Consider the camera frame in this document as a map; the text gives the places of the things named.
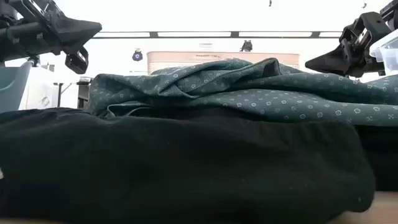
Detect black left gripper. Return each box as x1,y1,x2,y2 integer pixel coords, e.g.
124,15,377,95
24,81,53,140
0,0,103,75

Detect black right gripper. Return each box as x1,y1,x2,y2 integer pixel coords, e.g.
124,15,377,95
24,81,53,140
305,0,398,78

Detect green flower-print cloth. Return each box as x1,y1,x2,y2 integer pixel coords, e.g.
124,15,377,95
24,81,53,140
88,57,398,127

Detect black cloth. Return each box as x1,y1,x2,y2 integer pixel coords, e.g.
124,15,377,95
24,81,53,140
0,107,398,224

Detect clear plastic bin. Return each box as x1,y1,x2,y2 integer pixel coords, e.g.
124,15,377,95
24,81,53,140
369,29,398,77

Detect teal plastic basket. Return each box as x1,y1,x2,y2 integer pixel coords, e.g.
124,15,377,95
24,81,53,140
0,60,34,113

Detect white perforated laundry basket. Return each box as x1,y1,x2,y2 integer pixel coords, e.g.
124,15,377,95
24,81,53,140
146,51,300,75

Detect black metal frame stand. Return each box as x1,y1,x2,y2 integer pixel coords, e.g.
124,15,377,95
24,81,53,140
52,76,93,110

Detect black ceiling light rail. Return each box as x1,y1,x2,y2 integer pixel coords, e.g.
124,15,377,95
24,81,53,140
91,30,343,39

